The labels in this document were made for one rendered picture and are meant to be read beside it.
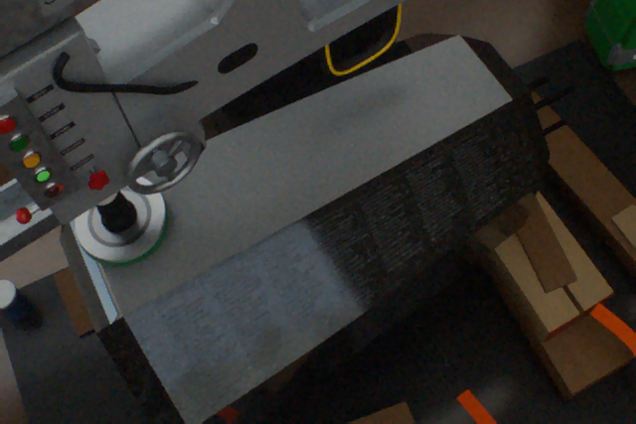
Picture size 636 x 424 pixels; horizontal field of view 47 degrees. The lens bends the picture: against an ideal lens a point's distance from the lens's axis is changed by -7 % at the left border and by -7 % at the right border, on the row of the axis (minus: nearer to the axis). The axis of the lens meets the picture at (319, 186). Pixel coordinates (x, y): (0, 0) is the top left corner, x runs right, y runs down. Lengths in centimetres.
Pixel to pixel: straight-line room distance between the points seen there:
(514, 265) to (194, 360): 104
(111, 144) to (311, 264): 60
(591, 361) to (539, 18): 143
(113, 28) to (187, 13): 13
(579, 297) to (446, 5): 137
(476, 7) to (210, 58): 195
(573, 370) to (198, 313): 117
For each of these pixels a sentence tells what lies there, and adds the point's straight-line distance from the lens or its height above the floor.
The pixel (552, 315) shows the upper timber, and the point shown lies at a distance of 229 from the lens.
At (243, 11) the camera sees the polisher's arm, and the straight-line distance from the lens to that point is 130.
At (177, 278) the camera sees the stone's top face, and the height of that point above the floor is 80.
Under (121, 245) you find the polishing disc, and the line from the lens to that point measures 169.
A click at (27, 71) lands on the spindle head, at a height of 151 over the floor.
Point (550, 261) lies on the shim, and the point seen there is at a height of 22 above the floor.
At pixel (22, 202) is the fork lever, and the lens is 159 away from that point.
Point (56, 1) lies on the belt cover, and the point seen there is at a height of 160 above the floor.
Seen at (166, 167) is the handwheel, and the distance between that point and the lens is 136.
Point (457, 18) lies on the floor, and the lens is 310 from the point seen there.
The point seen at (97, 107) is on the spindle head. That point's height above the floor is 135.
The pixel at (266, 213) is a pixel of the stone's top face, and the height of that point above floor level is 80.
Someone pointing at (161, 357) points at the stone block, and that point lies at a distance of 174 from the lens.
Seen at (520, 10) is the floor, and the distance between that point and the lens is 317.
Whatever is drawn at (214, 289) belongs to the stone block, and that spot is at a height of 77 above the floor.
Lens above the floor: 232
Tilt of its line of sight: 61 degrees down
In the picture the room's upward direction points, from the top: 8 degrees counter-clockwise
